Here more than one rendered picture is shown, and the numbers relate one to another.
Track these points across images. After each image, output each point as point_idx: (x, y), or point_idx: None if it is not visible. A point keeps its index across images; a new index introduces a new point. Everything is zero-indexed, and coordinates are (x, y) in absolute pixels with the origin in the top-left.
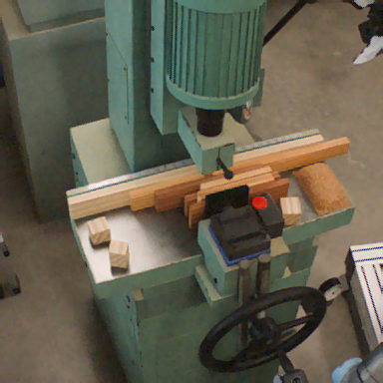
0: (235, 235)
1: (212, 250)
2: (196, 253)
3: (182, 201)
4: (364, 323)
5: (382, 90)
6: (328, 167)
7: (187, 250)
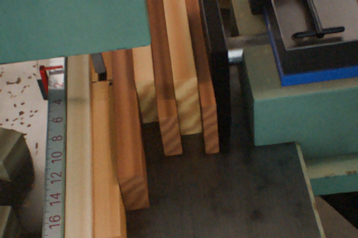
0: (357, 16)
1: (347, 90)
2: (294, 153)
3: (143, 148)
4: None
5: None
6: None
7: (282, 170)
